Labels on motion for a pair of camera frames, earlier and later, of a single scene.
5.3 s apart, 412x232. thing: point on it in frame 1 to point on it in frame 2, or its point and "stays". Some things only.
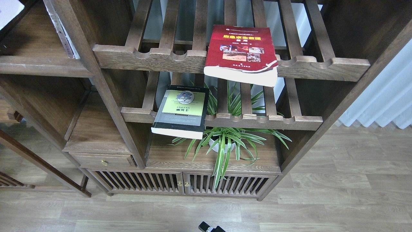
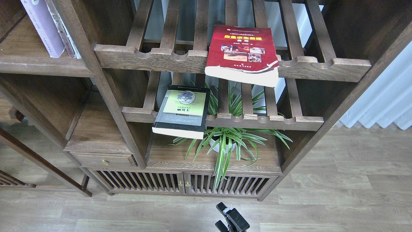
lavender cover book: [9, 9] to [39, 10]
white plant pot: [215, 147] stays
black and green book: [182, 112] stays
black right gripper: [203, 226] to [236, 222]
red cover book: [245, 54] stays
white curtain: [388, 99] stays
